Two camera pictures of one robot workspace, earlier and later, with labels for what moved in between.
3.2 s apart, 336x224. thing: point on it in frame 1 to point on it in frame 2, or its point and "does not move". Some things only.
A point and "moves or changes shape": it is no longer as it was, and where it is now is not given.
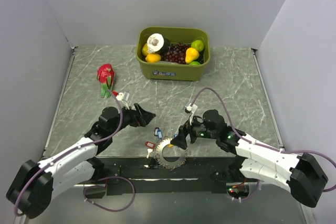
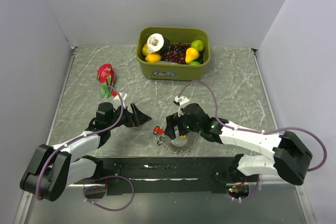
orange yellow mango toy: x=153 y=57 does not move
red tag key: x=150 y=144 to x=158 y=130
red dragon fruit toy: x=105 y=75 does not move
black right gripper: x=180 y=139 to x=172 y=120
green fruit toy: x=195 y=63 does not move
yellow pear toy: x=191 y=54 does not move
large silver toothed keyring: x=160 y=160 moves or changes shape
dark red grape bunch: x=176 y=53 does not move
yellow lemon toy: x=145 y=50 does not move
